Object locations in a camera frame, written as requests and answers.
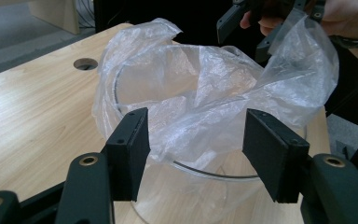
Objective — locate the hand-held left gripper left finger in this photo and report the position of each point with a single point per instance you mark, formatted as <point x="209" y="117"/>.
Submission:
<point x="127" y="155"/>

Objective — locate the clear round container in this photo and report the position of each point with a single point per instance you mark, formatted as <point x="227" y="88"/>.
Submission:
<point x="167" y="202"/>

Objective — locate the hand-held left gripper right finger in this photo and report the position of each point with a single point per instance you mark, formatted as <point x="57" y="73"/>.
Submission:
<point x="273" y="152"/>

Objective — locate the light wooden furniture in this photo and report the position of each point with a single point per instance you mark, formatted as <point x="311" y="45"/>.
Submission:
<point x="56" y="14"/>

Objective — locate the clear plastic bag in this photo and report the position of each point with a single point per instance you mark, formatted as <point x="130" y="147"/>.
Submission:
<point x="217" y="93"/>

